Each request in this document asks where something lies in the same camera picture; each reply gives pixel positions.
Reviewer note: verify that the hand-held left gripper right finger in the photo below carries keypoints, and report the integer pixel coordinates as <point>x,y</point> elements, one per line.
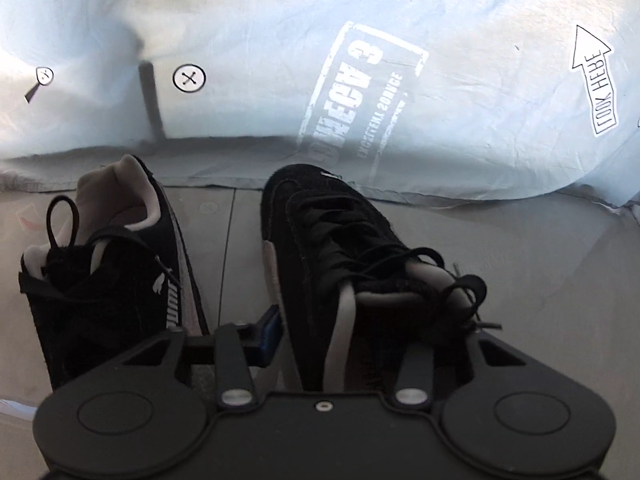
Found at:
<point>412,375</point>

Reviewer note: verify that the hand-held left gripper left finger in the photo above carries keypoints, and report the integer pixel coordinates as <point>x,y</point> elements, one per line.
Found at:
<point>269,335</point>

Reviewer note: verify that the black suede sneaker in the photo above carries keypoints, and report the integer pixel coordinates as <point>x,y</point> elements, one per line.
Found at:
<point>320,240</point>
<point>100,300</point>

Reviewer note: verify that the printed white curtain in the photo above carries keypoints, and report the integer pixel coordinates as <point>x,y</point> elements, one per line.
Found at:
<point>250,35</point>

